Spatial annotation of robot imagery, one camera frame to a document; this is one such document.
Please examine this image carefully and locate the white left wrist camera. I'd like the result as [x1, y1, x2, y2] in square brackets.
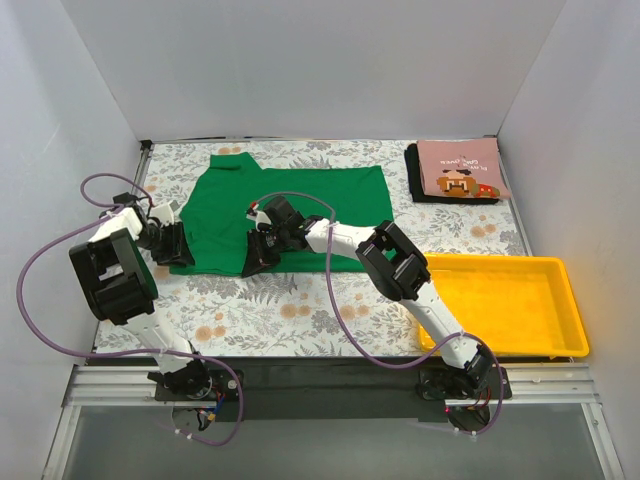
[147, 201, 180, 227]

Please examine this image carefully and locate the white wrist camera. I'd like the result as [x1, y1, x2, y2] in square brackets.
[147, 201, 180, 227]
[246, 202, 271, 231]

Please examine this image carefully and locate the green t shirt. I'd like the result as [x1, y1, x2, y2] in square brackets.
[169, 152, 396, 277]

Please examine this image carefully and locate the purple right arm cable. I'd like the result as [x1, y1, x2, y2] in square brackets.
[249, 192, 504, 437]

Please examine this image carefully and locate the aluminium mounting rail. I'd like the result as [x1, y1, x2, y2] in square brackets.
[63, 363, 600, 406]

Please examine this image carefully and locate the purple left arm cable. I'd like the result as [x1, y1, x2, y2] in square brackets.
[16, 172, 244, 446]

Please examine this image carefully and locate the black folded t shirt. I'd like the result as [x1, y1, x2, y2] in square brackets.
[404, 143, 500, 205]

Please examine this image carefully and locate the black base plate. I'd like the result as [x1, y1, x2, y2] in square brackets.
[154, 357, 514, 421]

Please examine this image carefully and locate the pink folded t shirt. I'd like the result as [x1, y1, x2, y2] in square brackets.
[417, 137, 511, 201]

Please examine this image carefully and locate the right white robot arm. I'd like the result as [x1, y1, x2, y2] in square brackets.
[241, 192, 493, 399]

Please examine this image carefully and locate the yellow plastic tray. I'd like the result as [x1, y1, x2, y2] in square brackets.
[426, 253, 590, 358]

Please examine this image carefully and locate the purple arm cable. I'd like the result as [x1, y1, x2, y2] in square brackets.
[249, 192, 504, 437]
[16, 172, 244, 446]

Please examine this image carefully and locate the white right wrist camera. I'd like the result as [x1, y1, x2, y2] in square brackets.
[246, 202, 271, 231]

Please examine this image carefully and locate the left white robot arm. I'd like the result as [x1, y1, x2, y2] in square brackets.
[69, 193, 213, 400]

